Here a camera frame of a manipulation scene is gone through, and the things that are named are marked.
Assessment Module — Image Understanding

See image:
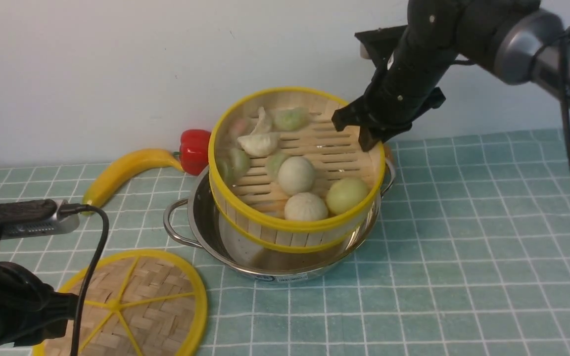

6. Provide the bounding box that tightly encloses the green-white dumpling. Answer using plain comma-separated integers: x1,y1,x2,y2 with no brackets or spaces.
272,107,310,132

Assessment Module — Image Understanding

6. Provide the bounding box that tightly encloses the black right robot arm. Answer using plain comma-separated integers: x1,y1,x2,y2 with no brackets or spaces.
331,0,570,152

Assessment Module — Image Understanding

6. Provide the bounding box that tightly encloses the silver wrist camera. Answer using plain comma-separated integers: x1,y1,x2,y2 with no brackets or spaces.
1,200,81,240

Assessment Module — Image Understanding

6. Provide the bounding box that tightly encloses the yellow banana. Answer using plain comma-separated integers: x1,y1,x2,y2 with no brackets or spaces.
82,149,184,208

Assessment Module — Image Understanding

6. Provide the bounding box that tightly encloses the yellow-rimmed bamboo steamer basket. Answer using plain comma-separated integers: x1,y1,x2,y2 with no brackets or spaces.
208,87,390,253

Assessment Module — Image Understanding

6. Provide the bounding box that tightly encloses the white bun near rim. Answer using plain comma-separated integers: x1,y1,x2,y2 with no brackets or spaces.
284,192,329,222

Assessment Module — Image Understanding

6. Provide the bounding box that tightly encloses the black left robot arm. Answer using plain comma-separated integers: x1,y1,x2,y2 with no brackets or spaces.
0,200,80,347

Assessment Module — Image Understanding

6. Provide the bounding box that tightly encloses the yellowish round bun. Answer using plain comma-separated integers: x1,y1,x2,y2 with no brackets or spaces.
325,178,370,216

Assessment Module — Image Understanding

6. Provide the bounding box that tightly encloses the white folded dumpling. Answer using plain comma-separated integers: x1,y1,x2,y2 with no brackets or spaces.
237,133,281,157

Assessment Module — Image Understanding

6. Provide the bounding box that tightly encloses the pale dumpling at back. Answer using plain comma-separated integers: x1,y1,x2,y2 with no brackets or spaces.
250,106,272,135

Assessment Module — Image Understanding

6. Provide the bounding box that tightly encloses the red bell pepper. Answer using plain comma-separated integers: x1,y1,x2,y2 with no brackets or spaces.
173,129,211,176

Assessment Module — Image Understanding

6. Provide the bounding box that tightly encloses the pink dumpling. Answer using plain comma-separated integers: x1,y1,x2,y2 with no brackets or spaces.
228,118,255,143

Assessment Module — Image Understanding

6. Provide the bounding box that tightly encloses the stainless steel pot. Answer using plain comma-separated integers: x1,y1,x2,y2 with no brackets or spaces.
162,158,396,284

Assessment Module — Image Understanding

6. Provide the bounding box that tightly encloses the small green dumpling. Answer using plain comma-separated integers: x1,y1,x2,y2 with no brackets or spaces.
265,151,290,181

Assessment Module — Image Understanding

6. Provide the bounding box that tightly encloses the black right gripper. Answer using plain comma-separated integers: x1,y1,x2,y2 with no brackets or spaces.
331,25,458,152

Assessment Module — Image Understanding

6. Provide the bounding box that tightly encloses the green dumpling at left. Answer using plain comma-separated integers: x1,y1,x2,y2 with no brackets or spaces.
216,148,251,185

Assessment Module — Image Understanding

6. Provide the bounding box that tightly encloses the woven bamboo steamer lid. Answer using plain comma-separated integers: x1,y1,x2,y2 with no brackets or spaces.
33,249,209,356

